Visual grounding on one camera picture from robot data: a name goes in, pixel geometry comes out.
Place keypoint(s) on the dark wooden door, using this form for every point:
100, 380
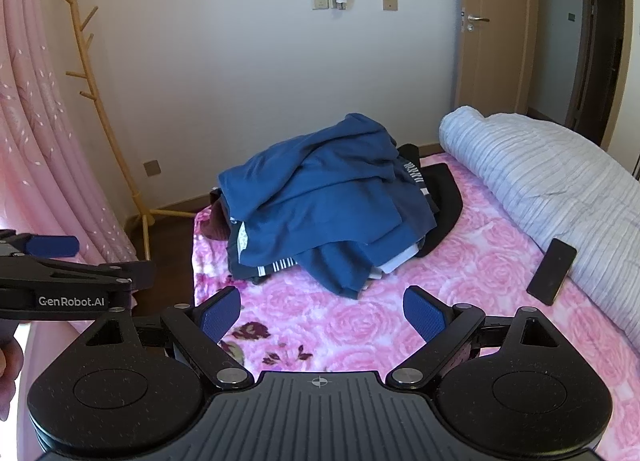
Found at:
595, 41

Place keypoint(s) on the rolled striped grey quilt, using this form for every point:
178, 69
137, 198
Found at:
540, 166

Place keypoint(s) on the navy white-striped garment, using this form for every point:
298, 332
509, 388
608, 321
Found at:
413, 174

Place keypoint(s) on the white cloth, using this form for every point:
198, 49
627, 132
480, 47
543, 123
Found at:
395, 261

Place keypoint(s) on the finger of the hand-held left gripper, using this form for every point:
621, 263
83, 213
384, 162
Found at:
100, 272
52, 246

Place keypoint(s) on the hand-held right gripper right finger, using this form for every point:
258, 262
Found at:
425, 315

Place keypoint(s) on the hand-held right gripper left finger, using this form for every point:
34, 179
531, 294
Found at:
220, 315

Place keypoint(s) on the light wooden door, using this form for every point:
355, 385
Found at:
495, 51

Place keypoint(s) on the white wall device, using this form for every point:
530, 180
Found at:
340, 0

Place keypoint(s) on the pink floral blanket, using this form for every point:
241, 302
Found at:
350, 311

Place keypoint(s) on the blue sweatshirt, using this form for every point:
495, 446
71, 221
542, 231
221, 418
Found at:
320, 181

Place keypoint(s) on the black garment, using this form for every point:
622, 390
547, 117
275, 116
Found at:
444, 201

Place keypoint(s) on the tan wall plate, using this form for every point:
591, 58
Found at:
390, 2

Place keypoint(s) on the maroon cloth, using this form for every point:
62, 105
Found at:
219, 223

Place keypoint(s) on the wooden coat rack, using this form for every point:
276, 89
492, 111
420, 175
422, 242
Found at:
146, 241

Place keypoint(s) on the tan wall socket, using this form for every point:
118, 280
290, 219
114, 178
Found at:
152, 168

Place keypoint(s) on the black phone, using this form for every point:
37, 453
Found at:
552, 271

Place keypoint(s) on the person's left hand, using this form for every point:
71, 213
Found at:
10, 371

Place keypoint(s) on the pink floral curtain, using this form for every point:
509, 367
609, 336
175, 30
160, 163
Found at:
30, 116

